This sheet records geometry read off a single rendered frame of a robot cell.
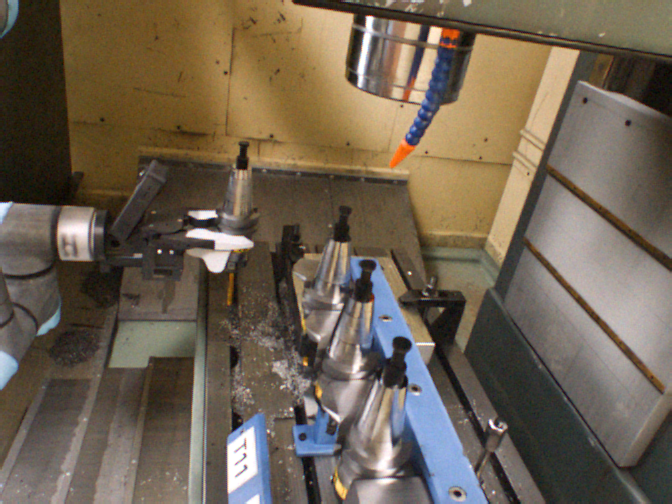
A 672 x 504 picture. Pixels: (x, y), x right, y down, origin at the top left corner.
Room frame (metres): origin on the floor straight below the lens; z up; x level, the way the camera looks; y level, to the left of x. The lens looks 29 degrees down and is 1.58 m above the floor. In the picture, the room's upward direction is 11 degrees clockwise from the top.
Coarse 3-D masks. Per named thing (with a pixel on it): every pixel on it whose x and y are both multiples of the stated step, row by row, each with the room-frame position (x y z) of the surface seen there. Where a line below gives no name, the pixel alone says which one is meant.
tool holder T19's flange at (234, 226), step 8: (216, 208) 0.71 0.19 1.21; (256, 208) 0.74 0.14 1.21; (224, 216) 0.69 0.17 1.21; (232, 216) 0.69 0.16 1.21; (248, 216) 0.70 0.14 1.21; (256, 216) 0.71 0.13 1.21; (224, 224) 0.69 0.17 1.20; (232, 224) 0.68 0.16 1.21; (240, 224) 0.69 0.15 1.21; (248, 224) 0.69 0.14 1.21; (256, 224) 0.72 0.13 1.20; (224, 232) 0.69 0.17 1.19; (232, 232) 0.68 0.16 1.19; (240, 232) 0.69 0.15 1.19; (248, 232) 0.69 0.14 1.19
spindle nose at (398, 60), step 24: (360, 24) 0.73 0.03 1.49; (384, 24) 0.70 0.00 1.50; (408, 24) 0.69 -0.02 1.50; (360, 48) 0.72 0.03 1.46; (384, 48) 0.70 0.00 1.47; (408, 48) 0.69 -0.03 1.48; (432, 48) 0.70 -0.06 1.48; (456, 48) 0.71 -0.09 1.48; (360, 72) 0.72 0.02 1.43; (384, 72) 0.70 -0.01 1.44; (408, 72) 0.69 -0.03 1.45; (456, 72) 0.72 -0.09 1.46; (384, 96) 0.70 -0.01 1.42; (408, 96) 0.70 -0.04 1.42; (456, 96) 0.74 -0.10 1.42
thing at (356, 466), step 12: (348, 420) 0.35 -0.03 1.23; (348, 432) 0.34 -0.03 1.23; (336, 444) 0.34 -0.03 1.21; (348, 444) 0.33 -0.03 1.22; (408, 444) 0.33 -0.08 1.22; (348, 456) 0.31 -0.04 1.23; (360, 456) 0.31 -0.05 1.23; (396, 456) 0.32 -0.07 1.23; (408, 456) 0.32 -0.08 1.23; (348, 468) 0.31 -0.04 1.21; (360, 468) 0.30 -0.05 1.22; (372, 468) 0.30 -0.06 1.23; (384, 468) 0.31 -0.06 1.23; (396, 468) 0.31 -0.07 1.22; (348, 480) 0.31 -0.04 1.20
